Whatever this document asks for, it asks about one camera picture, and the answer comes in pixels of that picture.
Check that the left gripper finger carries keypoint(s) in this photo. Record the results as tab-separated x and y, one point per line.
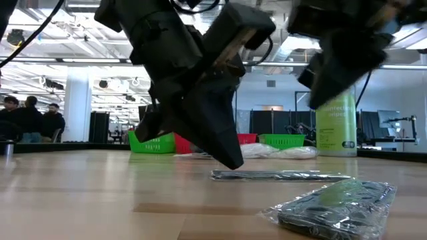
151	126
207	126

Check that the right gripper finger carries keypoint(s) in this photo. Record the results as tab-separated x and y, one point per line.
309	71
350	60

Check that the silver plastic-wrapped packet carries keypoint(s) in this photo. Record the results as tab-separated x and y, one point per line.
190	155

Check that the white vanity pack bag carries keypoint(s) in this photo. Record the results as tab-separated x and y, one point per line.
298	152
255	150

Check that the black comb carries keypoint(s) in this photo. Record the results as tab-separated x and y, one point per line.
333	210
283	175

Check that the monitor on black arm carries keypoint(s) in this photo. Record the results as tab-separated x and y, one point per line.
388	118

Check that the green plastic basket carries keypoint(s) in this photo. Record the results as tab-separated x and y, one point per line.
282	140
156	146

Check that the red plastic basket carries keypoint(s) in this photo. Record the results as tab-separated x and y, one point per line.
181	145
248	138

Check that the black cabinet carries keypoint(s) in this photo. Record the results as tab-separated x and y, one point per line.
99	126

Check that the black partition panels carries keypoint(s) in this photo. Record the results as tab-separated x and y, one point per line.
280	121

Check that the person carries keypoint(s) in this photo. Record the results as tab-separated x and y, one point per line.
31	120
302	131
53	123
8	116

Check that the disinfecting wipes canister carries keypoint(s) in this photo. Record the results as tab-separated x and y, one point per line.
336	130

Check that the white building column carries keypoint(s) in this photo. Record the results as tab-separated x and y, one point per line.
76	106

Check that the overhead light bar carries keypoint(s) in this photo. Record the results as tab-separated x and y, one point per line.
66	60

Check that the black ceiling device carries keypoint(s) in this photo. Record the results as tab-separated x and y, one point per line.
16	37

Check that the black stand frame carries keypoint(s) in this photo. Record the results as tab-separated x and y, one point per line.
300	92

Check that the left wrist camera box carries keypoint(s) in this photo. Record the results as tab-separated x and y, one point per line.
240	23

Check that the silver metal post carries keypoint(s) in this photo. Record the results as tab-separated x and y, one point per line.
9	149

